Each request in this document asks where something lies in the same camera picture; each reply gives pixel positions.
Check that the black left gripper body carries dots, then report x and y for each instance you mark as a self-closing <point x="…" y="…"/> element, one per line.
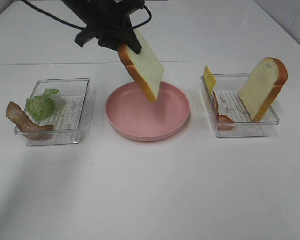
<point x="104" y="17"/>

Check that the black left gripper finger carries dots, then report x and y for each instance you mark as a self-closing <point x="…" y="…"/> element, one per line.
<point x="109" y="42"/>
<point x="129" y="40"/>

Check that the bread slice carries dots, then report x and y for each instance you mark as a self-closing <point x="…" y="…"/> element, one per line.
<point x="262" y="87"/>
<point x="144" y="68"/>

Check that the green lettuce leaf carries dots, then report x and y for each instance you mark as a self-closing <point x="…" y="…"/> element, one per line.
<point x="42" y="106"/>

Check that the yellow cheese slice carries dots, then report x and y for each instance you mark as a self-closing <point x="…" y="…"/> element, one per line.
<point x="209" y="80"/>

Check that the brown bacon strip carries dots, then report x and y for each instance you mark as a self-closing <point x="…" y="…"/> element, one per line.
<point x="23" y="122"/>

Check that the pink round plate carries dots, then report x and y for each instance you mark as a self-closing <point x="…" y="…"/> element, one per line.
<point x="132" y="116"/>

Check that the left clear plastic tray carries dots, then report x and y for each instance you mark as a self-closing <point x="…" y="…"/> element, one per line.
<point x="71" y="118"/>

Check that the clear plastic tray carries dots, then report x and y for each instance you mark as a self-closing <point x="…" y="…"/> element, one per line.
<point x="71" y="118"/>
<point x="226" y="90"/>

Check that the right clear plastic tray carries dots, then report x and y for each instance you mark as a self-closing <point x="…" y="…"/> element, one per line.
<point x="226" y="90"/>

